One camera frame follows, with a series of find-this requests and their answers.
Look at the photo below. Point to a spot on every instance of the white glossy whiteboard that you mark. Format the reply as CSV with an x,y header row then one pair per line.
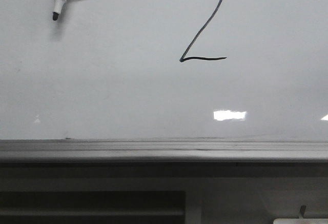
x,y
109,69

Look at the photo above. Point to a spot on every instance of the white box corner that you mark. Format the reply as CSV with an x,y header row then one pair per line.
x,y
300,221

